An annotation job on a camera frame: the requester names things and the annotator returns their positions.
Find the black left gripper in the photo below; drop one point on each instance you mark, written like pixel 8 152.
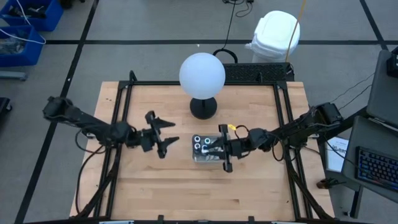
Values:
pixel 154 137

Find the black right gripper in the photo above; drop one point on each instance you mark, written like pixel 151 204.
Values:
pixel 231 147

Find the large blue food coloring bottle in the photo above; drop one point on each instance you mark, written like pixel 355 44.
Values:
pixel 204 147

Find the small white-capped coloring bottle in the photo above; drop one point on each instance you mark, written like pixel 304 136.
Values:
pixel 207 158

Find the large purple food coloring bottle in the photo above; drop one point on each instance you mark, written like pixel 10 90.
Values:
pixel 197 146

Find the grey plastic tray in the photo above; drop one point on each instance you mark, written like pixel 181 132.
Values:
pixel 199 158

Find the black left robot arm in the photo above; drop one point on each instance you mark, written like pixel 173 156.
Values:
pixel 84 121

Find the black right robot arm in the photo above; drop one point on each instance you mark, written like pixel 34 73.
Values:
pixel 298 127

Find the white globe table lamp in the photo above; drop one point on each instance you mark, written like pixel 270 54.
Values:
pixel 202 74

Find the black table clamp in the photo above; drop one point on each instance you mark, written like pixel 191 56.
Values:
pixel 251 219
pixel 160 218

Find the black perforated computer case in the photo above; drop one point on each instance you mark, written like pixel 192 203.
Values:
pixel 258 73

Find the white paper sheet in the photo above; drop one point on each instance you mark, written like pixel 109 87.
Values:
pixel 334 158

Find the white lidded trash bin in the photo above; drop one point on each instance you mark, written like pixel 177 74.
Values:
pixel 275 34

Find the grey desk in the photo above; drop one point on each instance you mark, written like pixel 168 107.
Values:
pixel 367 133
pixel 384 93

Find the blue storage bin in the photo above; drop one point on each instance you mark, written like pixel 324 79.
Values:
pixel 29 57
pixel 49 18

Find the black backlit keyboard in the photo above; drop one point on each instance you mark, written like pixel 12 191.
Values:
pixel 376 169

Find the grey metal bar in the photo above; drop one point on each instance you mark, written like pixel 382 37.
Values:
pixel 12 76

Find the black computer monitor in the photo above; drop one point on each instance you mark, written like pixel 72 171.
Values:
pixel 393 63

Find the black metal table frame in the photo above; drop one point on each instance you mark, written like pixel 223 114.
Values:
pixel 155 83

